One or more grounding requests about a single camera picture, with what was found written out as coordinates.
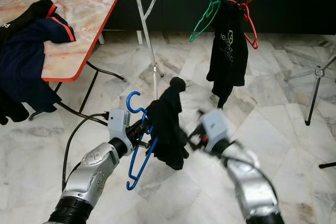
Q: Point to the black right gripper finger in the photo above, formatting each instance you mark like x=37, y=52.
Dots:
x=193, y=139

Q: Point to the black t-shirt with logo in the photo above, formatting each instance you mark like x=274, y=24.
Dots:
x=228, y=61

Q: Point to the red plastic hanger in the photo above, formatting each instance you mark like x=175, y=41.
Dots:
x=252, y=27

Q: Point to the black metal bar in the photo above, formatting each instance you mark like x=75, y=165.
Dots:
x=328, y=166

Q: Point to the black garment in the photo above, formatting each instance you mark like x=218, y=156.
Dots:
x=168, y=129

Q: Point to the black jacket with red trim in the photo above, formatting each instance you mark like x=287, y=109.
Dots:
x=26, y=19

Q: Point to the blue plastic hanger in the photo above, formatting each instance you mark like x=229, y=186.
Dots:
x=128, y=101

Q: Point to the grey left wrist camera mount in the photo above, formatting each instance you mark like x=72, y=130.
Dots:
x=118, y=129

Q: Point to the black TV cabinet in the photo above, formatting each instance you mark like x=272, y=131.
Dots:
x=294, y=17

